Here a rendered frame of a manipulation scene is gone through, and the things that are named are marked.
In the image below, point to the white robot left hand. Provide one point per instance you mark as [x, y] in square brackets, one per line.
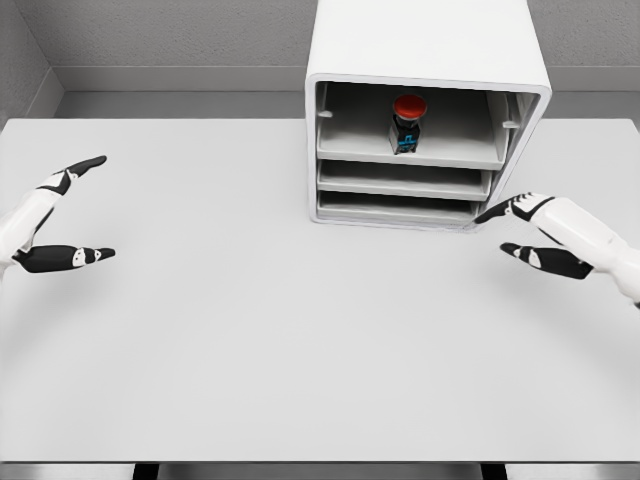
[27, 210]

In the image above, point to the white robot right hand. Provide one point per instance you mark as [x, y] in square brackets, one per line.
[575, 225]

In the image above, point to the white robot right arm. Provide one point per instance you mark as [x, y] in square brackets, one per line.
[627, 270]

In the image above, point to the white multi-storey storage cabinet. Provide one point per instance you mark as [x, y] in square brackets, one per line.
[425, 40]

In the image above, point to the shallow white cabinet drawer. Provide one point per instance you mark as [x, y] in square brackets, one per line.
[395, 210]
[400, 181]

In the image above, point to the tall white cabinet drawer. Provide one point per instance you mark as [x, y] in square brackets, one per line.
[360, 142]

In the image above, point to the red button load switch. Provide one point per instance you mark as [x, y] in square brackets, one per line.
[408, 125]

